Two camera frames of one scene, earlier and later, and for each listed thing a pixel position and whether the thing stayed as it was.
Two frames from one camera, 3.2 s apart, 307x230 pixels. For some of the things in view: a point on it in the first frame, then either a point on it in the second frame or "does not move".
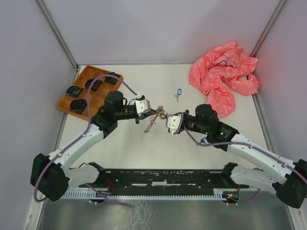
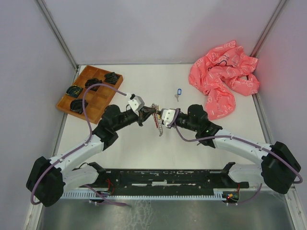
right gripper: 186,113 to 160,113
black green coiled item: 74,91 does not move
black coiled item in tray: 112,80 does not move
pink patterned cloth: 221,72 does not move
